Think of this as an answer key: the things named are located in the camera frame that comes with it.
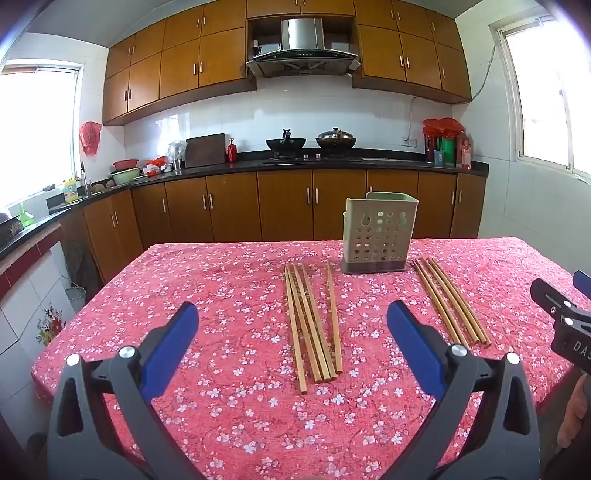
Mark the gas stove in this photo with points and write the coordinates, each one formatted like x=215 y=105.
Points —
x=318 y=158

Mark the blue box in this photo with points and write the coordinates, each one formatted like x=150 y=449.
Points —
x=439 y=158

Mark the wooden wall cabinets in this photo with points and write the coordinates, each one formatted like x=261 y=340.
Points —
x=184 y=64

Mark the green box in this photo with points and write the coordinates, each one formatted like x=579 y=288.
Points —
x=448 y=154

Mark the red bottle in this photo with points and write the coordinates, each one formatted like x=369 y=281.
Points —
x=232 y=151

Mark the hanging red plastic bag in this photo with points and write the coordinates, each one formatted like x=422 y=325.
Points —
x=90 y=138

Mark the wide window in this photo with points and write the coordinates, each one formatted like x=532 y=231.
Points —
x=37 y=129

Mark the dark patterned tray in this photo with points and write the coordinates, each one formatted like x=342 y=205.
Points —
x=9 y=228

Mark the person's right hand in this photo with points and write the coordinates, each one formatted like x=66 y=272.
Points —
x=571 y=424

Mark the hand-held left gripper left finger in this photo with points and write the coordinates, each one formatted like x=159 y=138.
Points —
x=171 y=350

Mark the small grey bucket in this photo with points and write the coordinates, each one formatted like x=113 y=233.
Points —
x=75 y=294

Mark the clear glass jar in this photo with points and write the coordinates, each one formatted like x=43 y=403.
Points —
x=178 y=157

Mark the red box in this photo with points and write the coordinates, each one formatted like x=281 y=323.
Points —
x=464 y=152

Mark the metal faucet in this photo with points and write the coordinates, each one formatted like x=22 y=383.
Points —
x=84 y=180

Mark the black stone countertop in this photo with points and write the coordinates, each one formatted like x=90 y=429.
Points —
x=369 y=165

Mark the red basin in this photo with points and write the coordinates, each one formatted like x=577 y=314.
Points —
x=125 y=164

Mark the wall socket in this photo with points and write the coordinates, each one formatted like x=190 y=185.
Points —
x=410 y=141

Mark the perforated green chopstick holder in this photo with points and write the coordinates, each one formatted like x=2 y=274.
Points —
x=376 y=240

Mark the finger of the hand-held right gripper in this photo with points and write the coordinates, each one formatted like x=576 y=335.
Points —
x=583 y=282
x=549 y=297

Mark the red floral tablecloth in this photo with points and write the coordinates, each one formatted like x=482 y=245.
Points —
x=240 y=415

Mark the dark bottle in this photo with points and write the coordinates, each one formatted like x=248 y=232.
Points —
x=430 y=148

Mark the tall window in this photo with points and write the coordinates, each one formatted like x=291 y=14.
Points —
x=540 y=92

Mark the wok with metal lid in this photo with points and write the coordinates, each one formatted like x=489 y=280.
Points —
x=336 y=140

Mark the wooden base cabinets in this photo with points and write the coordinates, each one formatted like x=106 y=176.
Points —
x=286 y=203

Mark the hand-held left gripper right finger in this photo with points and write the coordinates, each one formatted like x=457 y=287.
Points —
x=415 y=346

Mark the steel range hood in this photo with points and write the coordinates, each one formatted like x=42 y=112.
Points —
x=302 y=37

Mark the red and white bag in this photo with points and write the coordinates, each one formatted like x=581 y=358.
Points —
x=157 y=165

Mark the dark wooden cutting board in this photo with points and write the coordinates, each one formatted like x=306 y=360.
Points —
x=205 y=151

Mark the green basin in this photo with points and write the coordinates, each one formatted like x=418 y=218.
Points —
x=124 y=176

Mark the yellow detergent bottle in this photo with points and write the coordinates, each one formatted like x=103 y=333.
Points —
x=70 y=193

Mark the wooden chopsticks on table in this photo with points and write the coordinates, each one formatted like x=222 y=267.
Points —
x=439 y=304

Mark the black wok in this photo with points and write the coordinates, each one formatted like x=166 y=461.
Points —
x=286 y=144

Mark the wooden chopstick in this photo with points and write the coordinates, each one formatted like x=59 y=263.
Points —
x=448 y=304
x=463 y=304
x=304 y=323
x=455 y=304
x=334 y=318
x=295 y=332
x=311 y=323
x=318 y=323

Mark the green funnel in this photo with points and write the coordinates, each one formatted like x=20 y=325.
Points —
x=27 y=217

